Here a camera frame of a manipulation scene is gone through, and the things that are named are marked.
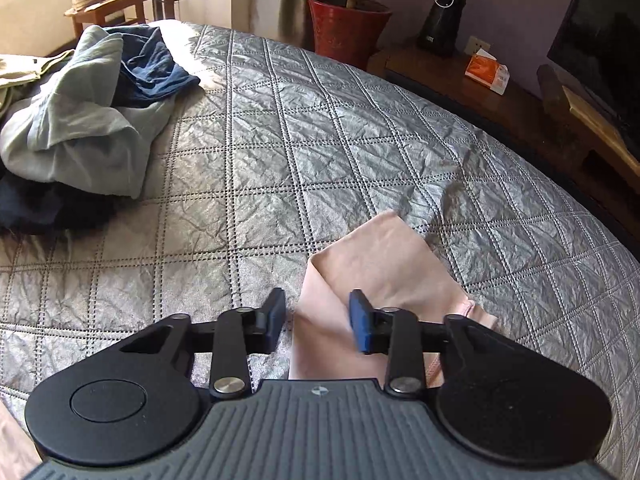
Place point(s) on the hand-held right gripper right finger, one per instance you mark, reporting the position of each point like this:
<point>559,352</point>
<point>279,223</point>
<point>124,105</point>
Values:
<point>361,322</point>

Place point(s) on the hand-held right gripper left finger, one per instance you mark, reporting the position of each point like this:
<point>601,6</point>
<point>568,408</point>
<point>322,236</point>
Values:
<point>274,320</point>

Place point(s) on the pink garment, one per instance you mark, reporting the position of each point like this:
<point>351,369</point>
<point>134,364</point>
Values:
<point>380,260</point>

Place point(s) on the silver quilted bedspread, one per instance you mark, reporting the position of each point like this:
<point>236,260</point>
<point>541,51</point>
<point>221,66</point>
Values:
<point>350,160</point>

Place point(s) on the dark wooden low cabinet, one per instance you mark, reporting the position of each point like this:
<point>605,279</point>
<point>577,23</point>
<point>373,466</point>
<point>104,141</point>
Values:
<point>450,90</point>

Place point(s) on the black garment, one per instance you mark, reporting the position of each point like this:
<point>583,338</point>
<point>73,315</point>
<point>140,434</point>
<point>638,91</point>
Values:
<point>40,205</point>

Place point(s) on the light blue garment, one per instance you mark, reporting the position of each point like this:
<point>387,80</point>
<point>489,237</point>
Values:
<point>90,130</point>

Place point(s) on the navy blue garment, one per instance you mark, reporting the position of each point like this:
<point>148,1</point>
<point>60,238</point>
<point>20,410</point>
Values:
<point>155,70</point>

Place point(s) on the orange tissue pack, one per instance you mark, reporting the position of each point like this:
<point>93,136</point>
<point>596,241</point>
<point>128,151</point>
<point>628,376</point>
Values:
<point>482,67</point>

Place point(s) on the red plant pot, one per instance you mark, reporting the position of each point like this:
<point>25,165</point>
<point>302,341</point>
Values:
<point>345,35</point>

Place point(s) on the black cylindrical appliance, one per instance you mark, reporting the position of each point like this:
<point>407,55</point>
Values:
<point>440,30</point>

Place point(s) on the wooden television riser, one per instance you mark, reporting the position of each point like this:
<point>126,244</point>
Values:
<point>590,115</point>

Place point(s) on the long window curtain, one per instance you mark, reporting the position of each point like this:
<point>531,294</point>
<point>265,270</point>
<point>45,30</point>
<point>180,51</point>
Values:
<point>300,5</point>

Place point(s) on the beige garment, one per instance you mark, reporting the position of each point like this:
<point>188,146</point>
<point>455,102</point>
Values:
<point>20,72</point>

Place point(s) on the black flat screen television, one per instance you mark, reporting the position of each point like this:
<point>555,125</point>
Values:
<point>600,35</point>

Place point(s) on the white wall outlet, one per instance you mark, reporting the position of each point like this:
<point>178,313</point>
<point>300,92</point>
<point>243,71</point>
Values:
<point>475,44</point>

